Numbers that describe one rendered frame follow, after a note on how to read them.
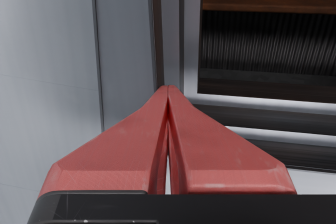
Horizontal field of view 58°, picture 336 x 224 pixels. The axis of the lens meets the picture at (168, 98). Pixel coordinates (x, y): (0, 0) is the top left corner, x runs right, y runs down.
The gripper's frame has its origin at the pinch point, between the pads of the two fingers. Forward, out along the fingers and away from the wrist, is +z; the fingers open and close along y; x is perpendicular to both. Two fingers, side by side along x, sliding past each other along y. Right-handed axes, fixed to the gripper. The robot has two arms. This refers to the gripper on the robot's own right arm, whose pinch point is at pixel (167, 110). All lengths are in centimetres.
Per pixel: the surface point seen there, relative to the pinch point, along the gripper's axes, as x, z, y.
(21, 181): 6.6, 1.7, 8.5
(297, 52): 12.3, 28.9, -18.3
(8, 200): 8.7, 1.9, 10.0
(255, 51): 12.7, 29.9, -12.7
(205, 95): 1.5, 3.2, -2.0
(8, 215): 10.6, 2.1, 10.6
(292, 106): 1.7, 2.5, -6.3
